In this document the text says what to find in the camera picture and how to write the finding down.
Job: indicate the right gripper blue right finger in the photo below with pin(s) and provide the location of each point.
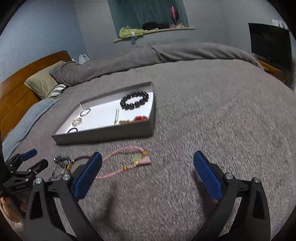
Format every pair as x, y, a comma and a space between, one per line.
252, 220

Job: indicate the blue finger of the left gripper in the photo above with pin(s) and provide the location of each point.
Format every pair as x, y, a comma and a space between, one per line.
30, 173
18, 159

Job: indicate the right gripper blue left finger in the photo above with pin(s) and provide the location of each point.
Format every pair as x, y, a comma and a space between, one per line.
42, 220

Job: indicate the thin silver bangle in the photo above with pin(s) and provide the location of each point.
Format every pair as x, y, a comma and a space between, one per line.
85, 112

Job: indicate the red and gold hair ornament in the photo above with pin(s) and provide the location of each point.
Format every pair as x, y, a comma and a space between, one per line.
137, 118

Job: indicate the person's left hand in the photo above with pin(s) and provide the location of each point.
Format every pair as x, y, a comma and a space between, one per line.
12, 212

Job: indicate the light blue blanket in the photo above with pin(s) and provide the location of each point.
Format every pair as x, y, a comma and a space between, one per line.
20, 131

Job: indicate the wooden headboard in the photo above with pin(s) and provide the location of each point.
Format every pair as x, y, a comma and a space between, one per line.
16, 98

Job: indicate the olive green pillow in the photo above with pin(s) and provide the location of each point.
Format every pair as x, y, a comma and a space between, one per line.
42, 83

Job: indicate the striped grey pillow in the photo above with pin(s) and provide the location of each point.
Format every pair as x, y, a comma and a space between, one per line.
57, 91

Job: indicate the grey duvet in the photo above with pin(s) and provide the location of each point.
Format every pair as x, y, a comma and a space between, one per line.
72, 73

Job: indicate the white plastic bag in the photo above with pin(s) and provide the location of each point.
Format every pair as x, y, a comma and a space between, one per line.
82, 59

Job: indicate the grey shallow cardboard box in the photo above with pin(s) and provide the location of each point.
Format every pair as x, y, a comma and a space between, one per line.
98, 125

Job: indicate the grey bed sheet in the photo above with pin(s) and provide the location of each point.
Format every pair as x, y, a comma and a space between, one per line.
239, 116

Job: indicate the wooden tv stand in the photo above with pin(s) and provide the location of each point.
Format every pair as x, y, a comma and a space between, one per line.
276, 72

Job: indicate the green folded cloth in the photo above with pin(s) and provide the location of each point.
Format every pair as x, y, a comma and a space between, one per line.
128, 32

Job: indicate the black television screen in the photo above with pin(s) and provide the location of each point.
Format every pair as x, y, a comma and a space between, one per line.
272, 43

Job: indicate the wooden window sill shelf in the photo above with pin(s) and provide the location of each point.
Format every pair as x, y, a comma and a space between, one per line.
159, 31

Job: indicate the teal window curtain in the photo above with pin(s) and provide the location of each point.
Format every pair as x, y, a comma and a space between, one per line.
136, 13

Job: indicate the black cloth on sill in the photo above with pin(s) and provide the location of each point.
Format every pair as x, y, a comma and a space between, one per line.
153, 25

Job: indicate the white wall socket strip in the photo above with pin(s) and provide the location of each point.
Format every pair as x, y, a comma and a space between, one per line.
280, 24

